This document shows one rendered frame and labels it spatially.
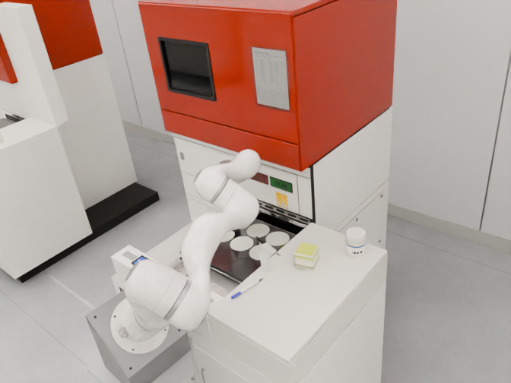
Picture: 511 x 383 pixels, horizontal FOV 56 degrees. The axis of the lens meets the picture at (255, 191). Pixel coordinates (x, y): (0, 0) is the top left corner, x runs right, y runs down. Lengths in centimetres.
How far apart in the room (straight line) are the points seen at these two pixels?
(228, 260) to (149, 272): 75
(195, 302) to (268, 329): 38
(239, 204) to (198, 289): 32
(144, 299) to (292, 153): 85
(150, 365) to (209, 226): 53
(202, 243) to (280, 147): 64
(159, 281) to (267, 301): 52
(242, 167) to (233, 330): 53
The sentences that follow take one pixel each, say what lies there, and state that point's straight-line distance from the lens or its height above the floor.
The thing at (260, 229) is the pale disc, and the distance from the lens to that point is 212.
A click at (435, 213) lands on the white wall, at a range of 361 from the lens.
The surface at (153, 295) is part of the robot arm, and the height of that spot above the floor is 131.
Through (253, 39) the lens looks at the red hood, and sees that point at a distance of 178.
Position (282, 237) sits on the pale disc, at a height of 90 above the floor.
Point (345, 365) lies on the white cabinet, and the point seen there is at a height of 62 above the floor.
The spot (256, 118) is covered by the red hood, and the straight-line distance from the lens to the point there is 190.
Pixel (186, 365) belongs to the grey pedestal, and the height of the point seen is 82.
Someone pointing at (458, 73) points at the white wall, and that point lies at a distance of 315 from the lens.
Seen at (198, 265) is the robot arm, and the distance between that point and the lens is 135.
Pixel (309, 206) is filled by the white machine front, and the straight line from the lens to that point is 200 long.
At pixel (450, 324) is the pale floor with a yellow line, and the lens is 301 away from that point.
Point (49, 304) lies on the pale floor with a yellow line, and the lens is 353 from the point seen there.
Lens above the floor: 215
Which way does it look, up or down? 31 degrees down
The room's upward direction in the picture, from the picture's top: 7 degrees counter-clockwise
